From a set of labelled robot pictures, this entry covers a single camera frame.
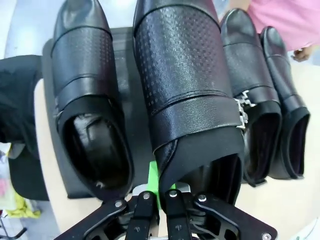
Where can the black-green left gripper left finger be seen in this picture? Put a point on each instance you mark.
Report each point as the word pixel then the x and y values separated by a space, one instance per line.
pixel 142 217

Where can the black-green left gripper right finger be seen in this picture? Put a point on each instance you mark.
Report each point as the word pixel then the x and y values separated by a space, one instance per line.
pixel 180 220

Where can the black leather buckle shoe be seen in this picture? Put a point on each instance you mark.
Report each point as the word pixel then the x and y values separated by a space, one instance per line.
pixel 275 47
pixel 180 75
pixel 82 62
pixel 247 62

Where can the person's right forearm pink sleeve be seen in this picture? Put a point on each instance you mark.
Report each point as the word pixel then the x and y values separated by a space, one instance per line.
pixel 300 37

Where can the black low shoe stand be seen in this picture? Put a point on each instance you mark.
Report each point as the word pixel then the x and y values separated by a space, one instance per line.
pixel 122 65

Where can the person's right hand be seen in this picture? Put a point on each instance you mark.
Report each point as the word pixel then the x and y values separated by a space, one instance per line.
pixel 303 53

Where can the yellow cloth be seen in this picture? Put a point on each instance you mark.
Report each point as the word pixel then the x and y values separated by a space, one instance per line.
pixel 22 210

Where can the pink cloth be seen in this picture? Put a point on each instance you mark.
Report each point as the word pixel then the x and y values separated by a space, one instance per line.
pixel 3 187

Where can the black fabric chair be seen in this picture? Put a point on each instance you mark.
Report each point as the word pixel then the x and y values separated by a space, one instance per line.
pixel 15 100

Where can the person in pink hoodie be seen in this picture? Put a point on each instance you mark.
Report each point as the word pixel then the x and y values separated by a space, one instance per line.
pixel 262 10

